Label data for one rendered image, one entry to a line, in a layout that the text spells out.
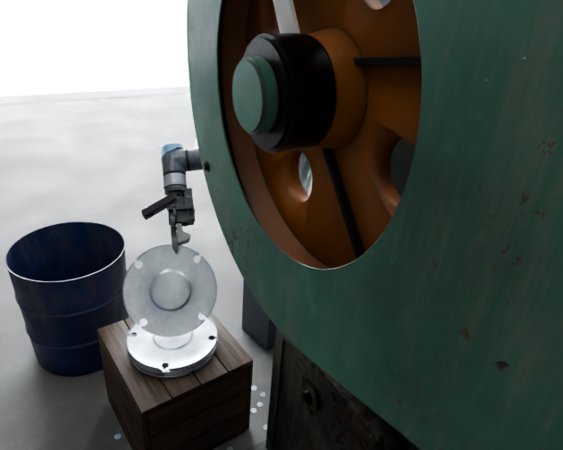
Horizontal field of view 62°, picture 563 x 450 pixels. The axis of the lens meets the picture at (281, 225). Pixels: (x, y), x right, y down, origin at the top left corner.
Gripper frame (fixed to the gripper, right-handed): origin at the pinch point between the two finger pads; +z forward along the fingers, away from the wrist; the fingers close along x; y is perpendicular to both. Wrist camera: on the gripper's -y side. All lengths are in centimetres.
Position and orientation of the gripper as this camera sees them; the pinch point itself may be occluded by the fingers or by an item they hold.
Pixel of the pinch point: (173, 250)
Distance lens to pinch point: 150.8
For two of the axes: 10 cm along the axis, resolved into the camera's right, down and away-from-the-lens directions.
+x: -2.3, 2.6, 9.4
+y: 9.7, -0.7, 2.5
